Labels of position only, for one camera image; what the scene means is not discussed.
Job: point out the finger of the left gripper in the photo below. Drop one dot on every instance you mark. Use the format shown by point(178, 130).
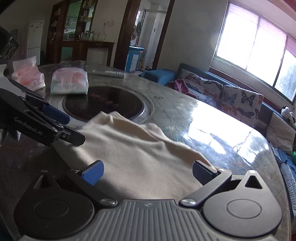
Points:
point(39, 103)
point(71, 136)

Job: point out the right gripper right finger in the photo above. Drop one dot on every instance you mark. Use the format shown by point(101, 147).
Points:
point(212, 183)

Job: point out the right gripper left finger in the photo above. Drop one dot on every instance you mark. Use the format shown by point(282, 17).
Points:
point(83, 182)

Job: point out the cream beige sweater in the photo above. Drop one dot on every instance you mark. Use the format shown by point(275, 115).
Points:
point(140, 162)

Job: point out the black round induction cooktop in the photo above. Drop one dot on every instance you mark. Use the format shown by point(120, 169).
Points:
point(103, 98)

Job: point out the pink white tissue pack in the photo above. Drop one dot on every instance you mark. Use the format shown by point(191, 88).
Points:
point(70, 80)

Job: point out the white refrigerator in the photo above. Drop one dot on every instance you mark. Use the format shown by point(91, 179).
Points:
point(34, 39)

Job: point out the white remote control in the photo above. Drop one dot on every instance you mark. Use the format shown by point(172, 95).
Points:
point(109, 73)

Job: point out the right butterfly print pillow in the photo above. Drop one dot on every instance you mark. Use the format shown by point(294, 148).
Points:
point(241, 104)

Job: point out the butterfly print pillow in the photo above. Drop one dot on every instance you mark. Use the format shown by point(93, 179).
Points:
point(207, 91)
point(241, 104)

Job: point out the grey plain cushion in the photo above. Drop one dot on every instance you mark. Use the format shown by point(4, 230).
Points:
point(280, 134)

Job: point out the dark wooden cabinet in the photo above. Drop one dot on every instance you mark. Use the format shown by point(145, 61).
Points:
point(69, 34)

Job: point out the blue corner sofa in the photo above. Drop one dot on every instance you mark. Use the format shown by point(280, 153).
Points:
point(226, 123)

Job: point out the left butterfly print pillow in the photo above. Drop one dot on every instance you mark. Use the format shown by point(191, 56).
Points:
point(207, 91)

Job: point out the blue white small cabinet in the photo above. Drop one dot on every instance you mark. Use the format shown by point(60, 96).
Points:
point(133, 58)

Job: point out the magenta crumpled cloth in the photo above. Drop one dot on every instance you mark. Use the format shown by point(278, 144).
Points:
point(180, 86)

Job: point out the panda plush toy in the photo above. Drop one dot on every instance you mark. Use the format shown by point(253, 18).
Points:
point(287, 114)

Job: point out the window with frame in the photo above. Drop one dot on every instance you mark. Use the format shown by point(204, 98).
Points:
point(257, 52)

